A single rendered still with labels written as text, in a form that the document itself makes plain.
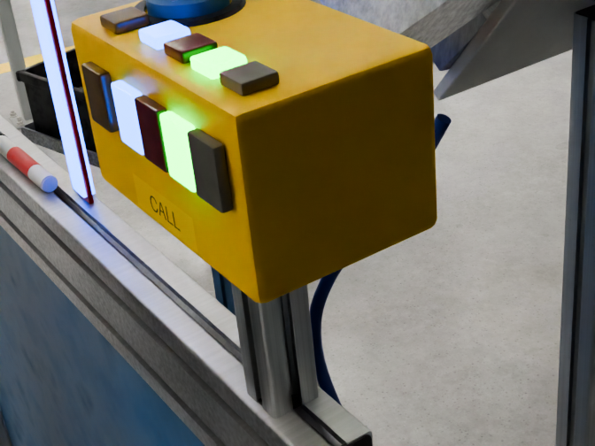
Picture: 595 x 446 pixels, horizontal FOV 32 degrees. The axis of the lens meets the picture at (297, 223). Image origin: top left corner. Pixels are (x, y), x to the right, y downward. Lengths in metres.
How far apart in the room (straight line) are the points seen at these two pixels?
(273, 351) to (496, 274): 1.71
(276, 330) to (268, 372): 0.02
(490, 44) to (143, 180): 0.49
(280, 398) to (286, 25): 0.20
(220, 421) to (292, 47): 0.26
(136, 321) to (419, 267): 1.59
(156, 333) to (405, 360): 1.35
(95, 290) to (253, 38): 0.34
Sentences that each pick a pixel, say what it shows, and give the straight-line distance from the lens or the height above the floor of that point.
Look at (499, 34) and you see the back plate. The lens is 0.93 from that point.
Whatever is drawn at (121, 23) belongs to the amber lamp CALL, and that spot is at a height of 1.08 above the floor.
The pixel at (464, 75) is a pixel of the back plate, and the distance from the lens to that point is 0.97.
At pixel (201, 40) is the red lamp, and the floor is 1.08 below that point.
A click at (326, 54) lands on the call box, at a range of 0.44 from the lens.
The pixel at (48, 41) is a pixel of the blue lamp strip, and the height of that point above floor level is 0.99.
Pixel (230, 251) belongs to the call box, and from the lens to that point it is 0.44.
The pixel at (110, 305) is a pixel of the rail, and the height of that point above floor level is 0.83.
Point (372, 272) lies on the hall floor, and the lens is 2.25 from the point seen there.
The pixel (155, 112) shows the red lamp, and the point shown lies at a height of 1.06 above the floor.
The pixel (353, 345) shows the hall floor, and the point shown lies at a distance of 2.05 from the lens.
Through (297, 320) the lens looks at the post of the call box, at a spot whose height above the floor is 0.92.
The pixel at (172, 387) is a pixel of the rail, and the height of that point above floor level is 0.81.
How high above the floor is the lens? 1.23
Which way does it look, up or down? 30 degrees down
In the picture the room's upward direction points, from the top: 6 degrees counter-clockwise
